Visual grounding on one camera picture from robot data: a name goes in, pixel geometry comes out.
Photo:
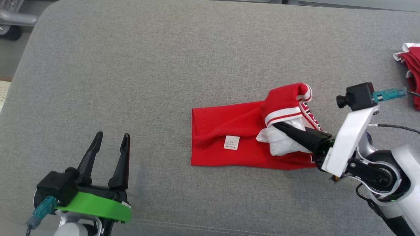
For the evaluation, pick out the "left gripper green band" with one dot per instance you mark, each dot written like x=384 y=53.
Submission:
x=98 y=205

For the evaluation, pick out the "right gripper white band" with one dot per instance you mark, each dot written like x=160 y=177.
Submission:
x=347 y=141

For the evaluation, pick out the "red jersey white trim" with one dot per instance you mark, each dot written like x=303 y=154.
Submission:
x=229 y=131

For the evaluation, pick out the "red shorts white stripe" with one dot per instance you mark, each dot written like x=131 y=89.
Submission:
x=414 y=72

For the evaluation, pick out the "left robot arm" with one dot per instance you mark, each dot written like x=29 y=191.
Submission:
x=75 y=227

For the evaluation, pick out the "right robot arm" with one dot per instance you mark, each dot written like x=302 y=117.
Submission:
x=393 y=183

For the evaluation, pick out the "beige plastic basket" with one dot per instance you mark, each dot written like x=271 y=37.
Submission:
x=4 y=95

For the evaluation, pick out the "grey wheeled cart base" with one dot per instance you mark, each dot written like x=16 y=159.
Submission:
x=13 y=19

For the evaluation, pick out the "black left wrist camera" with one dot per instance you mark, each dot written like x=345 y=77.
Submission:
x=57 y=186

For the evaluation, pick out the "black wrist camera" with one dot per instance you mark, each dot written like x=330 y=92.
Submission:
x=359 y=96
x=57 y=186

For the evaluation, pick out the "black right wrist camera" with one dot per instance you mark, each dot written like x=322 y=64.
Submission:
x=359 y=96

